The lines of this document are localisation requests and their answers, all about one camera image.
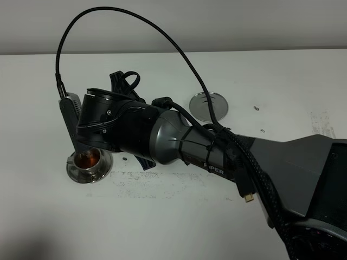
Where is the front steel saucer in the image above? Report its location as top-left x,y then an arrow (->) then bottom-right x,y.
66,149 -> 113,184

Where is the front steel teacup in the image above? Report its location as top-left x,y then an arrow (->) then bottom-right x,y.
68,148 -> 101,172

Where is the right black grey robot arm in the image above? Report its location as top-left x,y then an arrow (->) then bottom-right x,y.
76,76 -> 346,259

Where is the teapot steel saucer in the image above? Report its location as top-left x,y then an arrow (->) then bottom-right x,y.
189,92 -> 229,122

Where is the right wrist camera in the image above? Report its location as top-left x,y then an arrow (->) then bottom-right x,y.
59,93 -> 89,153

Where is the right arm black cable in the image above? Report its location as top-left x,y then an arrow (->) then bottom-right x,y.
55,7 -> 301,260

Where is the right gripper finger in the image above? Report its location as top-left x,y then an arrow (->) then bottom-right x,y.
135,155 -> 157,171
110,71 -> 146,103

